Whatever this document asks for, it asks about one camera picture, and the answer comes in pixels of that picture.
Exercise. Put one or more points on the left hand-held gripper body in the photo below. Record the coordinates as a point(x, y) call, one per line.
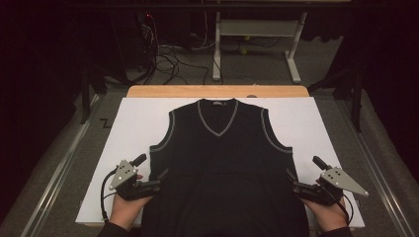
point(123, 174)

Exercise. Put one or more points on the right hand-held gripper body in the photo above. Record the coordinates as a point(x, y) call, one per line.
point(339, 180)

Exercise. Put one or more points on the black knit vest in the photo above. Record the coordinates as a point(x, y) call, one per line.
point(224, 164)

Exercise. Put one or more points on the person's right hand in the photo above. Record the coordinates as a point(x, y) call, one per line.
point(331, 217)

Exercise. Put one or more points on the person's left hand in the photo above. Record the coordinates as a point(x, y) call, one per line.
point(126, 212)

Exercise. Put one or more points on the white table mat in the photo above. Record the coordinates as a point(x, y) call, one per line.
point(138, 125)

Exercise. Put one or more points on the black metal stand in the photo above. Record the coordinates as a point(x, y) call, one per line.
point(86, 95)
point(356, 105)

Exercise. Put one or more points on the metal floor rail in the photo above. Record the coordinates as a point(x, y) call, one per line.
point(378, 174)
point(56, 177)

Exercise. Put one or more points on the white metal desk frame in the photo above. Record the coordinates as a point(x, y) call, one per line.
point(257, 28)

